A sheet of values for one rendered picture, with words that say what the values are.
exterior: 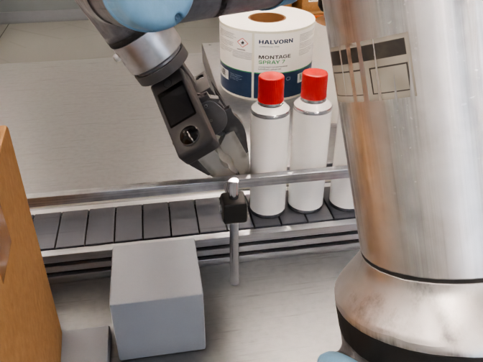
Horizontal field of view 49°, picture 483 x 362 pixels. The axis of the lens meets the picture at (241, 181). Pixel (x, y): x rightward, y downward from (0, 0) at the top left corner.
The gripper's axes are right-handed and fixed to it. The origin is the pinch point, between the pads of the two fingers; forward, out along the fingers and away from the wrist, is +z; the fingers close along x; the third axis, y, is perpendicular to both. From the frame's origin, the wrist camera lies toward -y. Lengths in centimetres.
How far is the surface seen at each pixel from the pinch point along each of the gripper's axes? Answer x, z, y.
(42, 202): 21.3, -14.7, -3.9
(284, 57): -15.0, 4.2, 38.0
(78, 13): 107, 39, 434
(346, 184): -12.2, 8.0, -2.2
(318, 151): -11.2, 1.0, -1.9
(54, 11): 123, 26, 434
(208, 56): 0, 6, 68
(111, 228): 18.7, -4.5, -0.7
